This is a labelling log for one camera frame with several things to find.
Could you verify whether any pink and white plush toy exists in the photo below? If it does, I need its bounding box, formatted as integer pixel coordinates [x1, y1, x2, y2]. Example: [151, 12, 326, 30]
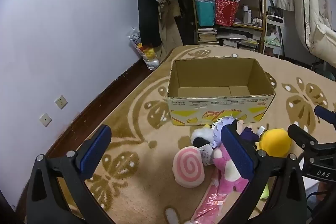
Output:
[213, 143, 248, 195]

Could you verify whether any black and white plush toy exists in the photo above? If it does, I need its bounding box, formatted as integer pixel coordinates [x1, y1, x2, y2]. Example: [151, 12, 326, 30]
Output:
[190, 127, 214, 167]

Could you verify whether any white fluffy plush piece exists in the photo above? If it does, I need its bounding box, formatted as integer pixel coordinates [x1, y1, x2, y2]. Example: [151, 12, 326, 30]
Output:
[165, 208, 181, 224]

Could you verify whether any pile of magazines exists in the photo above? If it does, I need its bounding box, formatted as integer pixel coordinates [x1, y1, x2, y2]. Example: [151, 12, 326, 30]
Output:
[218, 30, 259, 51]

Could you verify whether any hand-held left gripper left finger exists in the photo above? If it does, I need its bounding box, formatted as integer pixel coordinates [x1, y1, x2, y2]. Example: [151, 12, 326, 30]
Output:
[26, 124, 112, 224]

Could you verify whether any beige patterned rug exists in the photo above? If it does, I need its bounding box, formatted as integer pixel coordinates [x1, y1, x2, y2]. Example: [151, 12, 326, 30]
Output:
[45, 44, 336, 224]

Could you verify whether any dark hanging garment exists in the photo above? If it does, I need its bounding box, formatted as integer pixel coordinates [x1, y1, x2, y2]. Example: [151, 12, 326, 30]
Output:
[177, 0, 196, 46]

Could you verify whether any teal bag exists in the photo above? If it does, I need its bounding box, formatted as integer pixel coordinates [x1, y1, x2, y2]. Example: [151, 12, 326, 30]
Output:
[195, 0, 216, 27]

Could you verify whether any white folded mattress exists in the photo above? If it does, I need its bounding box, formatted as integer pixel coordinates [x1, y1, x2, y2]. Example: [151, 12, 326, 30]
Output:
[291, 0, 336, 69]

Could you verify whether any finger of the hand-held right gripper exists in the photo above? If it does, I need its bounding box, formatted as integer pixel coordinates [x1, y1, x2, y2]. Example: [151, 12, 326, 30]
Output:
[287, 124, 319, 152]
[314, 105, 336, 132]

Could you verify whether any clear plastic bag of toys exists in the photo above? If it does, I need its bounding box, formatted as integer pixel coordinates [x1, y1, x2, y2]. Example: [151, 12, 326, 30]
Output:
[127, 27, 160, 71]

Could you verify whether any wooden shelf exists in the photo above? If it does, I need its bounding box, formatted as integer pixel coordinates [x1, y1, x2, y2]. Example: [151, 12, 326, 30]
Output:
[192, 0, 267, 54]

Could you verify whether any lime green soft item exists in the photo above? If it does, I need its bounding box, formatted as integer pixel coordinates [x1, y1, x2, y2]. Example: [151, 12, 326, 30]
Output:
[260, 183, 269, 201]

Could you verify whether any pink swirl roll plush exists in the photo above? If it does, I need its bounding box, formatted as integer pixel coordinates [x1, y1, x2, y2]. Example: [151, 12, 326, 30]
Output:
[173, 146, 205, 188]

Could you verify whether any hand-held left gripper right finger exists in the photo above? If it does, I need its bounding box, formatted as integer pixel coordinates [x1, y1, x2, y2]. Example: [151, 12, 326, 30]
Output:
[218, 126, 307, 224]

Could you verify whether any white wall socket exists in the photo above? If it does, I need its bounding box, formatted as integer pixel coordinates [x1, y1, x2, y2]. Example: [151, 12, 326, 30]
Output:
[39, 113, 52, 127]
[54, 95, 68, 109]

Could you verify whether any black hanging coat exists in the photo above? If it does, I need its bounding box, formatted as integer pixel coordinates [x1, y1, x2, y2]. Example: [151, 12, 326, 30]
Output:
[135, 0, 162, 47]

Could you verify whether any beige hanging coat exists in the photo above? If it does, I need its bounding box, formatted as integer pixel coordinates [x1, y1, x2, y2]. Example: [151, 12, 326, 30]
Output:
[157, 0, 184, 56]

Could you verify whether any white folding chair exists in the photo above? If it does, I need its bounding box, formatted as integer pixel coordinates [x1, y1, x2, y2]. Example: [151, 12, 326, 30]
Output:
[263, 14, 285, 58]

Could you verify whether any yellow round plush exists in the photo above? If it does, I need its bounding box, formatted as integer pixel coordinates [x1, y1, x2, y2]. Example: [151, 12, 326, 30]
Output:
[256, 128, 292, 157]

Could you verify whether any red patterned bag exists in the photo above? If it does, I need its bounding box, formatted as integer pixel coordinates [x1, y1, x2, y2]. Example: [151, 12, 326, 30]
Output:
[215, 0, 240, 27]

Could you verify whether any stack of books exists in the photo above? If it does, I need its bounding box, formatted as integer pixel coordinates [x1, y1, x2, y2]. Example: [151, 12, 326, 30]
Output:
[197, 27, 218, 45]

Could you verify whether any cardboard box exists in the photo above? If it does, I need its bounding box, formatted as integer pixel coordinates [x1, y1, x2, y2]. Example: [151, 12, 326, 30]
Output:
[167, 57, 276, 127]

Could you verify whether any group of cosmetic bottles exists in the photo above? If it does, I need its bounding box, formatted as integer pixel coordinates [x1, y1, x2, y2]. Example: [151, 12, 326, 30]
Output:
[241, 5, 263, 26]

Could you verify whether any white-haired doll plush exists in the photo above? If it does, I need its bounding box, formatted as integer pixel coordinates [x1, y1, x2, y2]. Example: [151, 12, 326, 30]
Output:
[211, 115, 260, 151]

